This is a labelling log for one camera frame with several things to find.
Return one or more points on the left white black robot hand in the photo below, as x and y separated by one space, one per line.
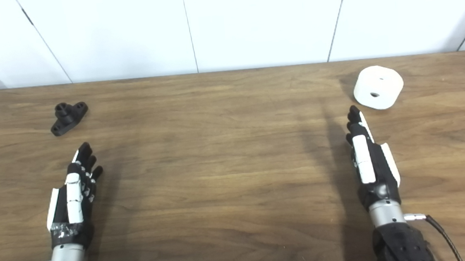
74 201

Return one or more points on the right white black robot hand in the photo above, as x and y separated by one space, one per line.
378 168

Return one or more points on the black flanged holder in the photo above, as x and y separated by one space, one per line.
66 118

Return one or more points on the round white piece with holes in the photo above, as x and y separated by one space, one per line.
378 83

